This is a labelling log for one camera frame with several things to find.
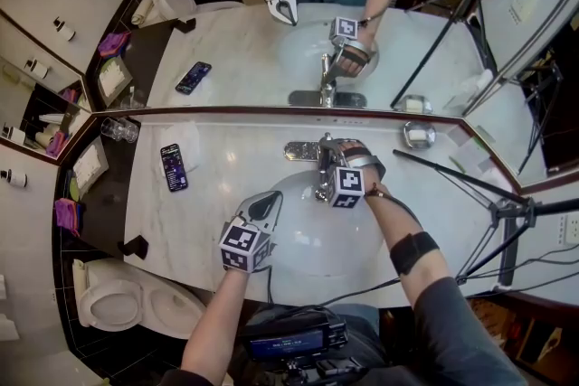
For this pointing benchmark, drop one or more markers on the person's right forearm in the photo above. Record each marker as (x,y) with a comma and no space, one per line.
(389,212)

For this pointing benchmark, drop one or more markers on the white bottle with black cap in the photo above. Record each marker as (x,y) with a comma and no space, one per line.
(14,177)

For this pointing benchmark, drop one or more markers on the white folded towel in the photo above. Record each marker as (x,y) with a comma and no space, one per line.
(8,327)
(2,287)

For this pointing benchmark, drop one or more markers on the chrome faucet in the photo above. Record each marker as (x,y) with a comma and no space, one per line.
(300,149)

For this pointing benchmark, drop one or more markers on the green pen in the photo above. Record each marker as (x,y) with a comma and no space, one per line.
(457,162)

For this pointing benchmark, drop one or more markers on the black smartphone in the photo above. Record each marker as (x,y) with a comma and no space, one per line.
(173,167)

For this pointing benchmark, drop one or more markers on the black tripod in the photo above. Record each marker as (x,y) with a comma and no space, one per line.
(511,212)

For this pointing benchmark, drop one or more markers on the person's left forearm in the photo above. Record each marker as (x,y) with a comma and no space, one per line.
(212,321)

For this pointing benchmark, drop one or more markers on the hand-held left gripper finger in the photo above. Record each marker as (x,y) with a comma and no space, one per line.
(246,205)
(277,210)

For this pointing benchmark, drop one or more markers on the person's right hand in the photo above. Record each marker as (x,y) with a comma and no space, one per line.
(357,153)

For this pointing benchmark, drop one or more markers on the narrow angled mirror panel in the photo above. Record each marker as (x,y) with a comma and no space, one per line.
(40,104)
(506,117)

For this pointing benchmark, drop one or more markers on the white wall socket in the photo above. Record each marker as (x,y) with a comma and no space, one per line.
(570,228)

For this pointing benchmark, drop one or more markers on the black armband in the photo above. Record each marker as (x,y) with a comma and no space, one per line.
(414,251)

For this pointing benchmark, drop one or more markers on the person's dark shirt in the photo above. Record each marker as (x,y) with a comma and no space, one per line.
(457,339)

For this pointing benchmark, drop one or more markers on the white paper towel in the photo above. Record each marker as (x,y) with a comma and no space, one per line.
(187,135)

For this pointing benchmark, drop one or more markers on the white oval sink basin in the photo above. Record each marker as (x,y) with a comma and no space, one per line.
(316,239)

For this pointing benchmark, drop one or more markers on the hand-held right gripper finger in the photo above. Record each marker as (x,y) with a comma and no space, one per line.
(337,144)
(323,174)

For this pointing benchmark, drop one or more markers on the small green packet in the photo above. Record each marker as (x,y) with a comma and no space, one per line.
(73,192)

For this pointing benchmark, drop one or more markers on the white paper sheet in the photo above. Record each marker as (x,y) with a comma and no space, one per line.
(472,153)

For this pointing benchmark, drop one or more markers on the large wall mirror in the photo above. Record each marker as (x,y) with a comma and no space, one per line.
(235,49)

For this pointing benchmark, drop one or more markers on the purple folded cloth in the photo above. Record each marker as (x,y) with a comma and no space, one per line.
(69,216)

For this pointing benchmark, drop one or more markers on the white toilet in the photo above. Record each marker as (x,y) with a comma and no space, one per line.
(131,298)

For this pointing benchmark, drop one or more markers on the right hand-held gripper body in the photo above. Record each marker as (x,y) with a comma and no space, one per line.
(348,187)

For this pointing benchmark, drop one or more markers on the tray with white packets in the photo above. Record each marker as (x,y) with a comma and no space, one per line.
(90,169)

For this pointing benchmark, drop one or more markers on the chrome sink drain plug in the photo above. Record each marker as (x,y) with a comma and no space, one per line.
(321,194)

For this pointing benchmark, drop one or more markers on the metal soap dish with soap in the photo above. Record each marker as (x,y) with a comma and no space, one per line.
(420,134)

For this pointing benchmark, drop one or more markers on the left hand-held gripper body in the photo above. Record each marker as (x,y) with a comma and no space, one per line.
(244,246)

